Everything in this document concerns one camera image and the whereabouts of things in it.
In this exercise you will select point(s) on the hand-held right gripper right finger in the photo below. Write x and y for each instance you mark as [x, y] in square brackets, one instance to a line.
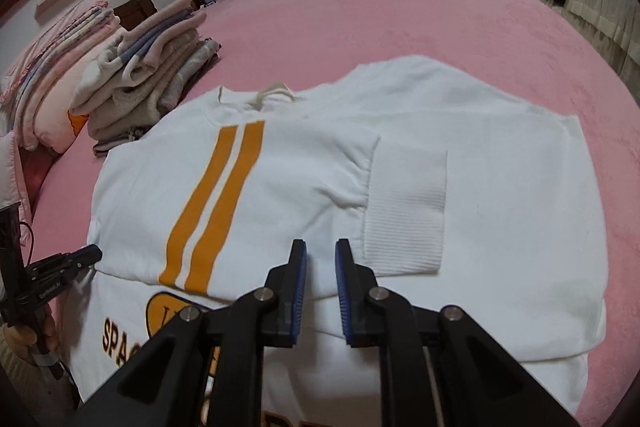
[342, 287]

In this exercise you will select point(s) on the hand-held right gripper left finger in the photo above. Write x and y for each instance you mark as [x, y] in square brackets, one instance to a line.
[300, 287]

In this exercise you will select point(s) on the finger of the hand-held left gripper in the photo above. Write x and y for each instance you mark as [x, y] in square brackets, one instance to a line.
[87, 256]

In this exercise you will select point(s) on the white sweatshirt with orange stripes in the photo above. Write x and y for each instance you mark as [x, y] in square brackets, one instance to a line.
[450, 232]

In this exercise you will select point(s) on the person's left forearm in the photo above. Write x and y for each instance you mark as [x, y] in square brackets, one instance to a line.
[17, 372]

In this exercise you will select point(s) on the stack of folded clothes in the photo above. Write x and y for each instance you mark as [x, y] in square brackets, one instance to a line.
[150, 72]

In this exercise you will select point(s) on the person's left hand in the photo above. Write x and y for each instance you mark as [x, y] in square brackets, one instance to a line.
[50, 332]

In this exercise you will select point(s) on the pink padded cloth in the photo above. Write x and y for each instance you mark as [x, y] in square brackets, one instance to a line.
[15, 177]

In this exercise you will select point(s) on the pink folded quilt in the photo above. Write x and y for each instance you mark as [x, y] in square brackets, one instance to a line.
[50, 72]

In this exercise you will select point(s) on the dark wooden headboard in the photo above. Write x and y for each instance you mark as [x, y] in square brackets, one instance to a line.
[135, 9]

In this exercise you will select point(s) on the pink fleece blanket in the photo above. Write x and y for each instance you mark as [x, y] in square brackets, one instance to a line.
[350, 17]

